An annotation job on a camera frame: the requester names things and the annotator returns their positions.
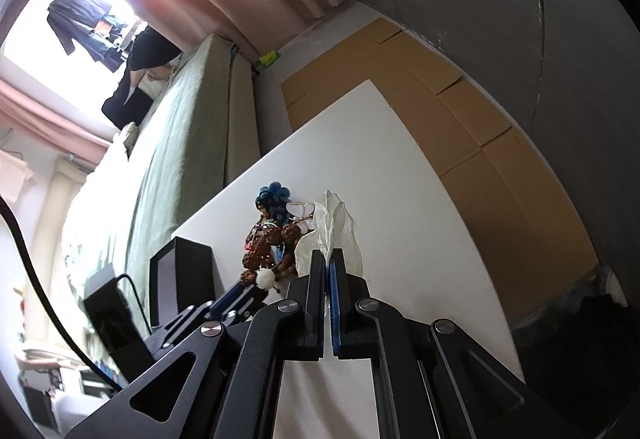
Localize flattened cardboard sheets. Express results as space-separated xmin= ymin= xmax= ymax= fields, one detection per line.
xmin=280 ymin=18 xmax=601 ymax=320

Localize black clothing on bed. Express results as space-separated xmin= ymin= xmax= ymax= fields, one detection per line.
xmin=101 ymin=23 xmax=184 ymax=128

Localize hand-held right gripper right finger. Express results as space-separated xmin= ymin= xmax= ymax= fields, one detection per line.
xmin=327 ymin=248 xmax=568 ymax=439

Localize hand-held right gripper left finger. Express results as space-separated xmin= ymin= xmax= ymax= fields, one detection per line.
xmin=65 ymin=249 xmax=326 ymax=439

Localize white butterfly hair clip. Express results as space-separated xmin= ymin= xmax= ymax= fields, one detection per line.
xmin=286 ymin=202 xmax=322 ymax=233

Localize white blanket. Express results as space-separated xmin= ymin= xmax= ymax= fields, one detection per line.
xmin=61 ymin=122 xmax=142 ymax=290

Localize bed with green sheet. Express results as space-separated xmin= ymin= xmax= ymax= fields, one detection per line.
xmin=62 ymin=33 xmax=262 ymax=325

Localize brown beaded bracelet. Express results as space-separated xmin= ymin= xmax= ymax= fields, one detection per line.
xmin=241 ymin=218 xmax=302 ymax=286

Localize blue flower hair accessory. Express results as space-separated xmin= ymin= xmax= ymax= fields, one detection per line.
xmin=254 ymin=182 xmax=292 ymax=226

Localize hanging dark clothes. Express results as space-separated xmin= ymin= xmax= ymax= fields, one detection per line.
xmin=47 ymin=0 xmax=115 ymax=56

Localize black jewelry box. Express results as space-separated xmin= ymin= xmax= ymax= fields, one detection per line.
xmin=149 ymin=236 xmax=217 ymax=331

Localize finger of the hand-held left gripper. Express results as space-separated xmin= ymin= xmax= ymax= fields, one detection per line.
xmin=150 ymin=283 xmax=266 ymax=351

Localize dark cloth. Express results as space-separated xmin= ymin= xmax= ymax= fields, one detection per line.
xmin=515 ymin=269 xmax=633 ymax=425

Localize thick black cable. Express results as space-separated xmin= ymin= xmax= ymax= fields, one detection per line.
xmin=0 ymin=196 xmax=123 ymax=392

